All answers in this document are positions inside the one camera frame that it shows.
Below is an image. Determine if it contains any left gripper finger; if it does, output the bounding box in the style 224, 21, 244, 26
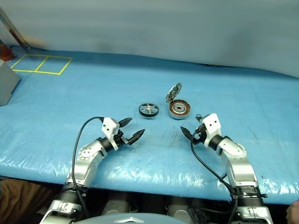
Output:
118, 117, 133, 128
127, 128, 146, 145

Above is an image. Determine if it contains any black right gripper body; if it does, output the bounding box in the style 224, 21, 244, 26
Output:
191, 124, 207, 145

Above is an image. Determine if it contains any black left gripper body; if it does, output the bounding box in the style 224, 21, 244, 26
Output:
113, 129, 132, 147

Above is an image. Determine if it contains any silver motor stator housing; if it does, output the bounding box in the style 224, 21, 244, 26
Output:
167, 98, 192, 120

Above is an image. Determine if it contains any silver gear bracket part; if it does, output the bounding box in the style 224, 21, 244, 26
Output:
165, 82, 184, 103

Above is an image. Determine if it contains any person's bare hand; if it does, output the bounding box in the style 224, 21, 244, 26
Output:
286, 201, 299, 224

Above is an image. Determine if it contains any black silver rotor wheel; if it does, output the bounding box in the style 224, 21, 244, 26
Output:
138, 102, 161, 118

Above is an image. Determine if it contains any blue plastic table cover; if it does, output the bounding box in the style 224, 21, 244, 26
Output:
0, 45, 299, 206

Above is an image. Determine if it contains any yellow tape marking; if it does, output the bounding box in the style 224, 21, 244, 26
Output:
10, 54, 73, 76

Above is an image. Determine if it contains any grey robot chest cover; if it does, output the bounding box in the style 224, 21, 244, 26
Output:
76, 210, 178, 224

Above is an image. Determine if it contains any grey metal box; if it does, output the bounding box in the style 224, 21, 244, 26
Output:
0, 60, 21, 107

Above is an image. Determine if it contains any red object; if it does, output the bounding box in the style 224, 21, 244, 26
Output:
0, 39, 16, 63

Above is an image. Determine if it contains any silver metal bar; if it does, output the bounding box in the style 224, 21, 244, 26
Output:
0, 6, 31, 51

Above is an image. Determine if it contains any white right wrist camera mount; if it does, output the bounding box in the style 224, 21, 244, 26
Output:
201, 113, 222, 148

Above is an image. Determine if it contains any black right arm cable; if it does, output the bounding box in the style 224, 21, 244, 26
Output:
190, 130, 239, 224

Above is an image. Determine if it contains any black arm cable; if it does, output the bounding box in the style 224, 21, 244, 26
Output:
71, 116, 105, 220
190, 130, 239, 224

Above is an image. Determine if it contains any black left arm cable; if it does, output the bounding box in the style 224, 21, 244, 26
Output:
71, 116, 105, 220

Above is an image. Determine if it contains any black cable bundle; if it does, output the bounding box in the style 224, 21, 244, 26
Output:
186, 204, 235, 221

